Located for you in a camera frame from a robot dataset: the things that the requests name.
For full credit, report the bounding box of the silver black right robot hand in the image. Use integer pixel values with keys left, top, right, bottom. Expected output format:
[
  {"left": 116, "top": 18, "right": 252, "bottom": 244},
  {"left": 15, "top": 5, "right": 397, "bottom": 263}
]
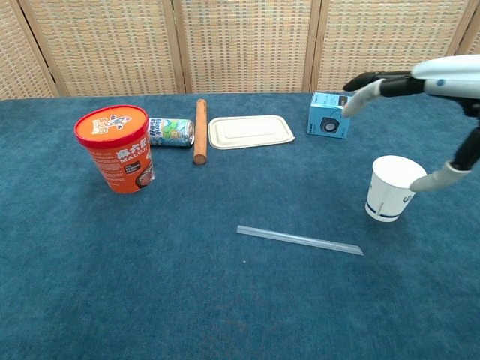
[{"left": 343, "top": 54, "right": 480, "bottom": 193}]

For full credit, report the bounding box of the transparent plastic straw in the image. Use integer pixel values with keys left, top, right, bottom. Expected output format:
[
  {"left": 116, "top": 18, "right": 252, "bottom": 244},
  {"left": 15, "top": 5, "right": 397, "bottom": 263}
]
[{"left": 236, "top": 224, "right": 365, "bottom": 257}]

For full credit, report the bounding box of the white paper cup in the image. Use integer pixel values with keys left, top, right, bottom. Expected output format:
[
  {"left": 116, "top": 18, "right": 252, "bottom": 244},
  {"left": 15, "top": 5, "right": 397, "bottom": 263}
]
[{"left": 364, "top": 154, "right": 428, "bottom": 223}]

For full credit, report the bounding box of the blue speaker box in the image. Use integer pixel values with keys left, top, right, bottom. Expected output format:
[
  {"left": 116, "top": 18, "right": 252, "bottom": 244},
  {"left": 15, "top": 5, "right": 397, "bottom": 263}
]
[{"left": 306, "top": 91, "right": 356, "bottom": 140}]

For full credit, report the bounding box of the white lidded food container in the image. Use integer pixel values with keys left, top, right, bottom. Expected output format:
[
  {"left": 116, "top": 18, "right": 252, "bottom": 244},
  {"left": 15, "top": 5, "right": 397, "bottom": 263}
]
[{"left": 208, "top": 114, "right": 296, "bottom": 151}]

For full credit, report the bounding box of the woven bamboo folding screen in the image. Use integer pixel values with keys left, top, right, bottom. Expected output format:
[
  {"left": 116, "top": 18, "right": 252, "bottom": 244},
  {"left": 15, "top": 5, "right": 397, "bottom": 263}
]
[{"left": 0, "top": 0, "right": 480, "bottom": 101}]

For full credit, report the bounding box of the wooden rolling pin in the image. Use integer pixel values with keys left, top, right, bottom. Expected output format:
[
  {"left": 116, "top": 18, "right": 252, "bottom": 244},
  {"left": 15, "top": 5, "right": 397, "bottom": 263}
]
[{"left": 192, "top": 98, "right": 209, "bottom": 166}]

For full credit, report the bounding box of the blue green drink can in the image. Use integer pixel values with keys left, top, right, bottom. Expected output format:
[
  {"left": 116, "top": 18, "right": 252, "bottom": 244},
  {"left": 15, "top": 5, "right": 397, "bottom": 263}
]
[{"left": 148, "top": 118, "right": 196, "bottom": 149}]

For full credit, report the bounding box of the red snack canister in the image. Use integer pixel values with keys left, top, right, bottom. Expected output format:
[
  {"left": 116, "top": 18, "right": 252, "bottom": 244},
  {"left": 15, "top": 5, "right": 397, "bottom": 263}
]
[{"left": 73, "top": 104, "right": 156, "bottom": 195}]

